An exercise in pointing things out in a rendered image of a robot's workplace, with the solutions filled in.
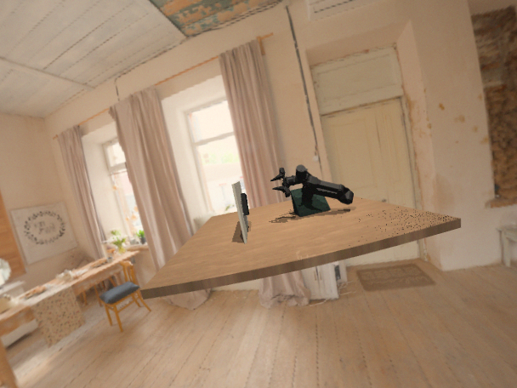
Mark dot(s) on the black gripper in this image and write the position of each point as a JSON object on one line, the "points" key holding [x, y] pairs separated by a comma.
{"points": [[286, 181]]}

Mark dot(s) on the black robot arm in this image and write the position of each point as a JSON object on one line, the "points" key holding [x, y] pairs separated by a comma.
{"points": [[312, 185]]}

